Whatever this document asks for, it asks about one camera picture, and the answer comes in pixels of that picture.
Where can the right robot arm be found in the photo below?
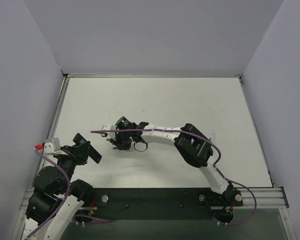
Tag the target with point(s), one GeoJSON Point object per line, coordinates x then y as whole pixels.
{"type": "Point", "coordinates": [194, 147]}

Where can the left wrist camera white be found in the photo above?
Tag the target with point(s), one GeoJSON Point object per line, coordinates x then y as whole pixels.
{"type": "Point", "coordinates": [51, 147]}

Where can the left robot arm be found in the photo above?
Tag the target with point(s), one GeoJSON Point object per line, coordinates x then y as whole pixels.
{"type": "Point", "coordinates": [56, 199]}

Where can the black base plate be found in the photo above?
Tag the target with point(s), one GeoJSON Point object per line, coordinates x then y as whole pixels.
{"type": "Point", "coordinates": [116, 204]}

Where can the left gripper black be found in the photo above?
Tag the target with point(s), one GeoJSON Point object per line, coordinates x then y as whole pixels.
{"type": "Point", "coordinates": [82, 151]}

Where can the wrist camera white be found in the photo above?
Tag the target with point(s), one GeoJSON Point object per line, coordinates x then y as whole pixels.
{"type": "Point", "coordinates": [108, 131]}
{"type": "Point", "coordinates": [51, 147]}

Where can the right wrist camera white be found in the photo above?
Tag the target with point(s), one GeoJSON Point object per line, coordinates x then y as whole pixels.
{"type": "Point", "coordinates": [108, 131]}

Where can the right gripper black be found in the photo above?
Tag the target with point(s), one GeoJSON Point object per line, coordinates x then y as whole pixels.
{"type": "Point", "coordinates": [120, 142]}

